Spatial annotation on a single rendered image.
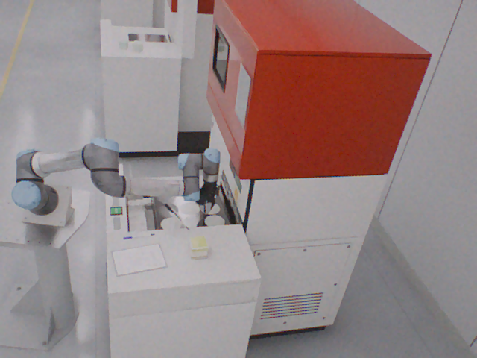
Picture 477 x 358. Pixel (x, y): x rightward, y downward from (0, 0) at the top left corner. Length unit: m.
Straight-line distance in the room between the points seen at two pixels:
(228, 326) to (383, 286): 1.65
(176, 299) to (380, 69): 1.25
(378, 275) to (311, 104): 1.95
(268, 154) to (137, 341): 0.98
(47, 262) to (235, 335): 1.05
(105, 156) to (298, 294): 1.37
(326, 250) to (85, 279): 1.61
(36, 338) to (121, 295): 1.18
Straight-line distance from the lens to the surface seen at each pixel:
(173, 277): 1.97
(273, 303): 2.75
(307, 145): 2.08
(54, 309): 2.92
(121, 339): 2.15
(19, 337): 3.07
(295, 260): 2.54
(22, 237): 2.43
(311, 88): 1.95
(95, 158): 2.01
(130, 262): 2.03
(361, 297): 3.45
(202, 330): 2.19
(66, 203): 2.45
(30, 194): 2.26
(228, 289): 2.01
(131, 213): 2.40
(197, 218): 2.35
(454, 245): 3.31
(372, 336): 3.26
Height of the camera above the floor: 2.41
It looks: 35 degrees down
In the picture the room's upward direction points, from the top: 8 degrees clockwise
